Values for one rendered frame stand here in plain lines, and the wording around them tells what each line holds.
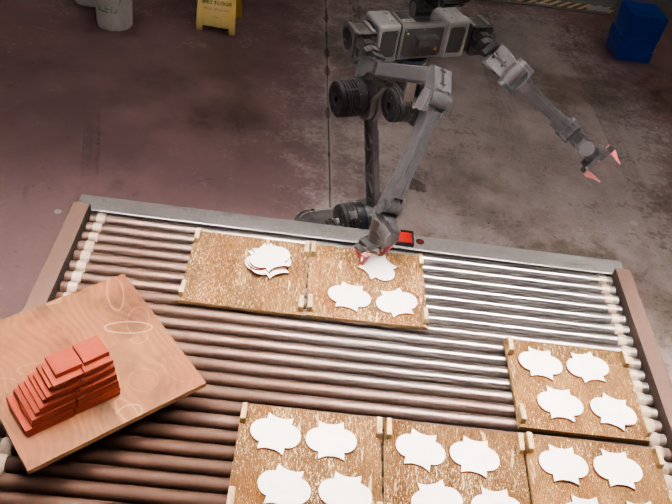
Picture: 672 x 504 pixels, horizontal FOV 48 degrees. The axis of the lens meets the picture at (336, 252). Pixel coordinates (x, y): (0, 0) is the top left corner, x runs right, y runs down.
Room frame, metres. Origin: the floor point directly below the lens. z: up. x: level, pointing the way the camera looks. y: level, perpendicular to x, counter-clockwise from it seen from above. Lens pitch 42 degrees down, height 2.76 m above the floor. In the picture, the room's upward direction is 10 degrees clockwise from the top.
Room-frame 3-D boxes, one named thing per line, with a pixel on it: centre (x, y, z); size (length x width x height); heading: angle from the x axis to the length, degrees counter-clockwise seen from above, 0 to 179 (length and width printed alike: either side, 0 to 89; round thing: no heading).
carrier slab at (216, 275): (1.83, 0.29, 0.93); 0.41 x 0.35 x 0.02; 94
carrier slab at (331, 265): (1.87, -0.13, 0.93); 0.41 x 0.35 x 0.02; 96
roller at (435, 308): (1.82, -0.10, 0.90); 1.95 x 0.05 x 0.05; 95
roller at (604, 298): (1.96, -0.08, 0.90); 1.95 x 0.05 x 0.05; 95
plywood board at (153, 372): (1.26, 0.64, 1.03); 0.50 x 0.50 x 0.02; 45
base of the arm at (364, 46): (2.54, 0.02, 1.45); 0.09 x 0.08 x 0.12; 118
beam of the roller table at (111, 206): (2.14, -0.07, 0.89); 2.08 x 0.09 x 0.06; 95
